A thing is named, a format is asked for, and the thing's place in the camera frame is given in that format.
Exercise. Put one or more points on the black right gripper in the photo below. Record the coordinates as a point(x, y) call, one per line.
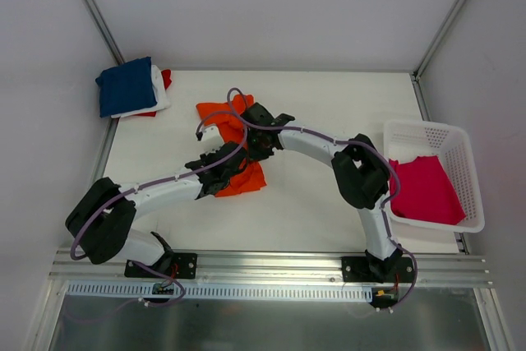
point(258, 142)

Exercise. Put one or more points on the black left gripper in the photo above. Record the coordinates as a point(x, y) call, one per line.
point(232, 158)

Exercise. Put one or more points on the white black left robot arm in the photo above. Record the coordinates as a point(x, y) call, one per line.
point(101, 223)

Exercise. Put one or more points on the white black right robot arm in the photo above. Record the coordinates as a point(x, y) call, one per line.
point(362, 176)

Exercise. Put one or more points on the folded white t shirt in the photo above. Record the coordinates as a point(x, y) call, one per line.
point(136, 112)

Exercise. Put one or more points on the folded red t shirt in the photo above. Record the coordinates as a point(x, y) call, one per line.
point(161, 80)

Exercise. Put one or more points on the folded blue t shirt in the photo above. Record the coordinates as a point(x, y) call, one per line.
point(125, 88)

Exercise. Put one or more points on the white plastic basket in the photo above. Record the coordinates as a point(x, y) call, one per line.
point(405, 140)

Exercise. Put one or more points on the magenta t shirt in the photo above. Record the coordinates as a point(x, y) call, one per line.
point(427, 194)

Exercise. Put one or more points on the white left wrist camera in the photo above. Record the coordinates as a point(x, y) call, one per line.
point(210, 138)

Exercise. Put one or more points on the aluminium mounting rail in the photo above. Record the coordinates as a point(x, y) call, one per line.
point(291, 268)

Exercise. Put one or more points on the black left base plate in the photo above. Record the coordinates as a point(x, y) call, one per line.
point(175, 265)

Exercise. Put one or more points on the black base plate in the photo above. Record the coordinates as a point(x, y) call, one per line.
point(175, 265)
point(357, 271)

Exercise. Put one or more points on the white slotted cable duct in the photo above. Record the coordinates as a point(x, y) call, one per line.
point(256, 292)

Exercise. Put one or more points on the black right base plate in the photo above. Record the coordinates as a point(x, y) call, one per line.
point(357, 271)

